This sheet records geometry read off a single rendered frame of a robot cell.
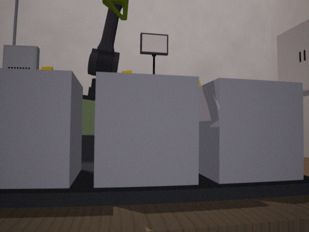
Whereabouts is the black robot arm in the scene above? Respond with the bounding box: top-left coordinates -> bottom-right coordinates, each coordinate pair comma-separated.
82,8 -> 120,101

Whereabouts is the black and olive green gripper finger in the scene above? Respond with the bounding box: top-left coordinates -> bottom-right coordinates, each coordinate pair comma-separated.
102,0 -> 129,21

